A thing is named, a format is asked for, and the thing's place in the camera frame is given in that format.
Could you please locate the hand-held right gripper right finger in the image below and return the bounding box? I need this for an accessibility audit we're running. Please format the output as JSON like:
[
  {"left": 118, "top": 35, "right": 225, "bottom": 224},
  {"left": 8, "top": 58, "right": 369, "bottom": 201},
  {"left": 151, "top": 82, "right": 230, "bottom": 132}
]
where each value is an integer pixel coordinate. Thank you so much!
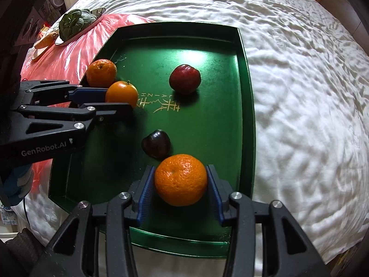
[{"left": 205, "top": 164, "right": 332, "bottom": 277}]

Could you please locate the orange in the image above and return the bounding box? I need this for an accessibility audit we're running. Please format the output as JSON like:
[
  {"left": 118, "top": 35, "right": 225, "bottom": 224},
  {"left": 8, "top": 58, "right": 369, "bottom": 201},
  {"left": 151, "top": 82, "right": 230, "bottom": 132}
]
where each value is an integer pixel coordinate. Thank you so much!
[
  {"left": 86, "top": 59, "right": 118, "bottom": 88},
  {"left": 105, "top": 81, "right": 139, "bottom": 108},
  {"left": 154, "top": 154, "right": 208, "bottom": 207}
]

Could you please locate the dark purple plum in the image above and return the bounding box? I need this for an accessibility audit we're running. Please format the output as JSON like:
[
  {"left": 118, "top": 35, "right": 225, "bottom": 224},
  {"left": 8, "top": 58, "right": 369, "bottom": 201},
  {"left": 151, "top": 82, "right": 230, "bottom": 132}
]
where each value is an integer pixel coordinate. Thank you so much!
[{"left": 141, "top": 129, "right": 170, "bottom": 160}]

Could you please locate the person's left forearm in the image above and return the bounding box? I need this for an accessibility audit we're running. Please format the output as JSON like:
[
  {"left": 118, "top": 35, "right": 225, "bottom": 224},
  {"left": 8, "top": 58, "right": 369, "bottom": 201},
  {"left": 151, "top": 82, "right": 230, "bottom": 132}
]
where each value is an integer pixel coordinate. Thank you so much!
[{"left": 0, "top": 227, "right": 45, "bottom": 269}]

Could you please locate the green leafy vegetable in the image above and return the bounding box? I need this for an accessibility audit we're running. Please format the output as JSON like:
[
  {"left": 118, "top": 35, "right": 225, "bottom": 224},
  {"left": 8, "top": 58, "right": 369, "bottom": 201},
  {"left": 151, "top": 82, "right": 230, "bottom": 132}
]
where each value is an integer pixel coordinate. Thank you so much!
[{"left": 58, "top": 9, "right": 98, "bottom": 41}]

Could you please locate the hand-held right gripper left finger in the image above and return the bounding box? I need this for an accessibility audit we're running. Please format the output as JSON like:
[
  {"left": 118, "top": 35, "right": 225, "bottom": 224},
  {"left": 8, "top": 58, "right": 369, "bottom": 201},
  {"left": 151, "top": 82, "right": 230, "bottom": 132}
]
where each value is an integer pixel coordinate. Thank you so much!
[{"left": 30, "top": 164, "right": 158, "bottom": 277}]

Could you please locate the white round plate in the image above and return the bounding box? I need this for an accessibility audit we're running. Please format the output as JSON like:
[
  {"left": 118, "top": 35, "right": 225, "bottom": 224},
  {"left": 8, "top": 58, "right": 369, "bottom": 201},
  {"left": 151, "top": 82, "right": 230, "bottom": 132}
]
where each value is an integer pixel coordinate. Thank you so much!
[{"left": 55, "top": 7, "right": 107, "bottom": 47}]

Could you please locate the carrot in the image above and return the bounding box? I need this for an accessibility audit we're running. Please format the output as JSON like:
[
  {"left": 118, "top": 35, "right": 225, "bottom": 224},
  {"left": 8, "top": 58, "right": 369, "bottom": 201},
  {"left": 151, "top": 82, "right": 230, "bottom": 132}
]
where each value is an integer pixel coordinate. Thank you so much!
[{"left": 35, "top": 32, "right": 60, "bottom": 49}]

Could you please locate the orange-rimmed plate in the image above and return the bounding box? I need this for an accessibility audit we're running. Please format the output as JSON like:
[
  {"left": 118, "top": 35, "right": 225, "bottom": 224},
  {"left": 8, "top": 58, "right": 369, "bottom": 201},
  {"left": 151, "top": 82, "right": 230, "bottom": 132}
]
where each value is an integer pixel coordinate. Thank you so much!
[{"left": 30, "top": 46, "right": 50, "bottom": 61}]

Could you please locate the person's left hand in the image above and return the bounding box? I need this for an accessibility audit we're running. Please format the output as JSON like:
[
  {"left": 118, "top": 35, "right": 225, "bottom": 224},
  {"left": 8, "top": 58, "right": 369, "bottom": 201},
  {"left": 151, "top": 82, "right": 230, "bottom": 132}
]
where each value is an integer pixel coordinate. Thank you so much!
[{"left": 0, "top": 165, "right": 35, "bottom": 207}]

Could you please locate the red apple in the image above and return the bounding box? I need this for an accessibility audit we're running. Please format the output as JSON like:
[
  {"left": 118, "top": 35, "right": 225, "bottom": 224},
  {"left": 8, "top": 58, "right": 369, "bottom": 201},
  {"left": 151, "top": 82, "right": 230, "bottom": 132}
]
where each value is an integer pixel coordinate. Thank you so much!
[{"left": 169, "top": 64, "right": 201, "bottom": 95}]

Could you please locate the pink plastic sheet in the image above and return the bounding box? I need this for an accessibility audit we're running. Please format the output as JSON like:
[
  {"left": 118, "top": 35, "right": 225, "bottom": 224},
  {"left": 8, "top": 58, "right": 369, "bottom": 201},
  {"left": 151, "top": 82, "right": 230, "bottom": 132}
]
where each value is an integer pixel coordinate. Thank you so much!
[{"left": 20, "top": 14, "right": 158, "bottom": 198}]

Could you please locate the wooden headboard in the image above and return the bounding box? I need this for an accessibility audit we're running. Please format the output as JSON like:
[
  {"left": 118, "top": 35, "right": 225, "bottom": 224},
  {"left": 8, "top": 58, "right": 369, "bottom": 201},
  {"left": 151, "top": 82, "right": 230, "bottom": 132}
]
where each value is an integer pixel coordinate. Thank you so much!
[{"left": 314, "top": 0, "right": 369, "bottom": 51}]

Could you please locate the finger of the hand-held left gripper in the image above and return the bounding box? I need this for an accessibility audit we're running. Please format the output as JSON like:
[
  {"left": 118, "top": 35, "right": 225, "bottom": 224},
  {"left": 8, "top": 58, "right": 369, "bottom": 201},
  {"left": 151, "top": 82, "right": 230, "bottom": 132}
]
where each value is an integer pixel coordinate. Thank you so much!
[
  {"left": 12, "top": 103, "right": 135, "bottom": 145},
  {"left": 20, "top": 79, "right": 109, "bottom": 105}
]

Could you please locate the green rectangular tray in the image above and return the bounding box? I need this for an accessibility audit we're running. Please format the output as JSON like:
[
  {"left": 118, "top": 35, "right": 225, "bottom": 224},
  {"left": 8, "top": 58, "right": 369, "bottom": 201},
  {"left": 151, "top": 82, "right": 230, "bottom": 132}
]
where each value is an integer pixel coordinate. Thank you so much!
[{"left": 48, "top": 21, "right": 256, "bottom": 259}]

